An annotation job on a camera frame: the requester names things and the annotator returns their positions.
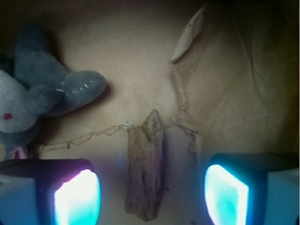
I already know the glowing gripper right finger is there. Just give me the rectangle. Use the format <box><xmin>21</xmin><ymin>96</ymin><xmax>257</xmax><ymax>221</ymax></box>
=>
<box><xmin>204</xmin><ymin>152</ymin><xmax>300</xmax><ymax>225</ymax></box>

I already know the brown wood chip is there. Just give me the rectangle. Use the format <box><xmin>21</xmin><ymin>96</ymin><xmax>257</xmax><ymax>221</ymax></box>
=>
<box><xmin>125</xmin><ymin>109</ymin><xmax>165</xmax><ymax>222</ymax></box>

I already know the grey plush mouse toy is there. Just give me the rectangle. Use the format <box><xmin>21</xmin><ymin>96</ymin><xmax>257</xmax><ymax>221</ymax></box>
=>
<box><xmin>0</xmin><ymin>23</ymin><xmax>106</xmax><ymax>160</ymax></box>

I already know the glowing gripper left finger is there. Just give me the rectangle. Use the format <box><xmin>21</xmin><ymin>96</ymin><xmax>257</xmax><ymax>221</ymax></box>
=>
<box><xmin>0</xmin><ymin>159</ymin><xmax>101</xmax><ymax>225</ymax></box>

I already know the brown paper bag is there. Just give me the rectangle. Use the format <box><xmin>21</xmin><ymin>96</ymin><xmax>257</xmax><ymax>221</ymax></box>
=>
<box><xmin>0</xmin><ymin>0</ymin><xmax>300</xmax><ymax>225</ymax></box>

